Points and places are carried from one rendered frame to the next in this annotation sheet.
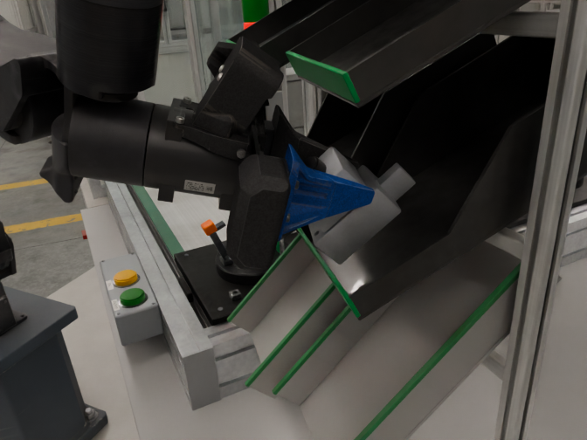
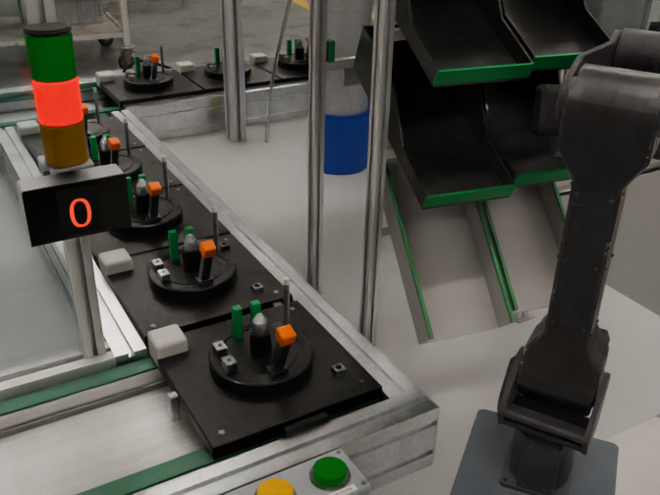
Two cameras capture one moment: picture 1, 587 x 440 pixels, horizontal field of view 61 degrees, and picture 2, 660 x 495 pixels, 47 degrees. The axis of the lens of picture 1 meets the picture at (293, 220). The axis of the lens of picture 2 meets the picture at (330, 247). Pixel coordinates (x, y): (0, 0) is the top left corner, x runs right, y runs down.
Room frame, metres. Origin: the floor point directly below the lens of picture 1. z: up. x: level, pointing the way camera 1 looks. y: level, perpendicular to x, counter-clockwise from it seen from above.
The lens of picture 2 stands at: (0.78, 0.90, 1.60)
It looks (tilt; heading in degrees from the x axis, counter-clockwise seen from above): 29 degrees down; 264
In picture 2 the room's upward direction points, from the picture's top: 1 degrees clockwise
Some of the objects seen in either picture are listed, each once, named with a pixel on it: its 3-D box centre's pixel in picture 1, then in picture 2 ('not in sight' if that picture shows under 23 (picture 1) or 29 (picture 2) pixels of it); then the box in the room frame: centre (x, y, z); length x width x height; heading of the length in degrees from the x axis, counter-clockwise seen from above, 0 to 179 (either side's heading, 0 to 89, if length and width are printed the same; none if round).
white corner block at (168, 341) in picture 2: not in sight; (168, 346); (0.91, 0.02, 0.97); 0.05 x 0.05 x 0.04; 24
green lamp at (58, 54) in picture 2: (255, 7); (51, 54); (1.00, 0.04, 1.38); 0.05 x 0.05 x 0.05
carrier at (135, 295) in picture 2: not in sight; (191, 255); (0.89, -0.16, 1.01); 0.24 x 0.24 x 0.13; 24
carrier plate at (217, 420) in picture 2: (256, 268); (260, 368); (0.78, 0.07, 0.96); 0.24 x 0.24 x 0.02; 24
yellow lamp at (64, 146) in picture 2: not in sight; (64, 139); (1.00, 0.04, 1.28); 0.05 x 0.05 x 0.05
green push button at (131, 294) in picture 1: (133, 299); (330, 473); (0.70, 0.27, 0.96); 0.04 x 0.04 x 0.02
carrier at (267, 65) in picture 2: not in sight; (299, 51); (0.63, -1.46, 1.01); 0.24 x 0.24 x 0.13; 24
